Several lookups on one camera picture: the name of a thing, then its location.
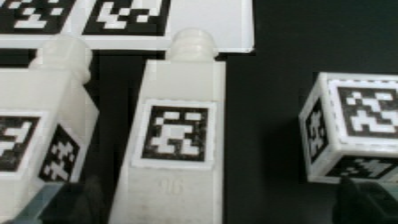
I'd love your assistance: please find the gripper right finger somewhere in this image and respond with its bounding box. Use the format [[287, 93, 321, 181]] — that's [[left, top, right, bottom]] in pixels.
[[332, 177, 398, 224]]

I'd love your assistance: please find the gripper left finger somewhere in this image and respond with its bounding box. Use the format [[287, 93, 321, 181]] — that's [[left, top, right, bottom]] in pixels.
[[16, 177, 104, 224]]

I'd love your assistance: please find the white chair leg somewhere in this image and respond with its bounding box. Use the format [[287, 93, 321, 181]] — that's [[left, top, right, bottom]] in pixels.
[[108, 29, 225, 224], [0, 35, 99, 223]]

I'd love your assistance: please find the white tagged cube nut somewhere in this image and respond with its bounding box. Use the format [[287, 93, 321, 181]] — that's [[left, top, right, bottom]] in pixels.
[[298, 72, 398, 183]]

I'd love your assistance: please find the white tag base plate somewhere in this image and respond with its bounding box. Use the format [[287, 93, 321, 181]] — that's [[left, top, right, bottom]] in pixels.
[[0, 0, 254, 53]]

